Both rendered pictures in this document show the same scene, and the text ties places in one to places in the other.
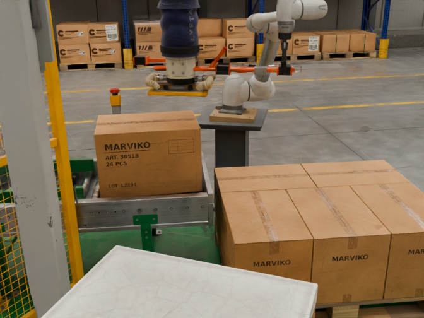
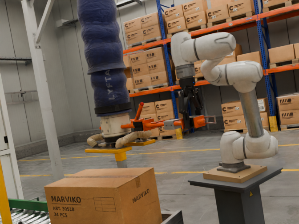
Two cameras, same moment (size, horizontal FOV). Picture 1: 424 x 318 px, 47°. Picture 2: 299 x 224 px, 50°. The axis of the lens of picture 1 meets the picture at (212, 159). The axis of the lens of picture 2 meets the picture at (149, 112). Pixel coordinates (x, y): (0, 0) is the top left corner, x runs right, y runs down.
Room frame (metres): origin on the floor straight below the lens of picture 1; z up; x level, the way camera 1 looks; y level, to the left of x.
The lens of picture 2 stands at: (1.50, -1.23, 1.41)
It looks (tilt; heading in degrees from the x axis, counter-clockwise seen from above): 3 degrees down; 40
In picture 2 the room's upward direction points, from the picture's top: 9 degrees counter-clockwise
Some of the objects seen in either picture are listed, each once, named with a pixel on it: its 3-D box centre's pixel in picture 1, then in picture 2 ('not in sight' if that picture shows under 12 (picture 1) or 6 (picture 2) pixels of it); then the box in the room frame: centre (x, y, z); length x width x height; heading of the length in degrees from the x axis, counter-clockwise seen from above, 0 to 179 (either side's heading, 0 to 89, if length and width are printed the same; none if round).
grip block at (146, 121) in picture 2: (223, 69); (143, 125); (2.82, -0.07, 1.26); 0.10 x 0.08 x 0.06; 173
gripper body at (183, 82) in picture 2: (284, 40); (187, 87); (2.78, -0.42, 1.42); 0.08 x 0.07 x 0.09; 172
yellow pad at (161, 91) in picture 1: (178, 89); (106, 147); (2.76, 0.19, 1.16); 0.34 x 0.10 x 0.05; 83
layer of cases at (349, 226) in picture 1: (320, 224); not in sight; (2.63, -0.65, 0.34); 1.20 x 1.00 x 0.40; 95
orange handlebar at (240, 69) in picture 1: (216, 65); (152, 121); (2.95, -0.03, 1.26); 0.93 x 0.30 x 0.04; 83
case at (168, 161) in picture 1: (149, 152); (104, 206); (2.83, 0.39, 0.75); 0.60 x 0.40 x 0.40; 99
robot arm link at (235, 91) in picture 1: (234, 89); (232, 146); (3.62, -0.18, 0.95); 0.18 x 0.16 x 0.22; 103
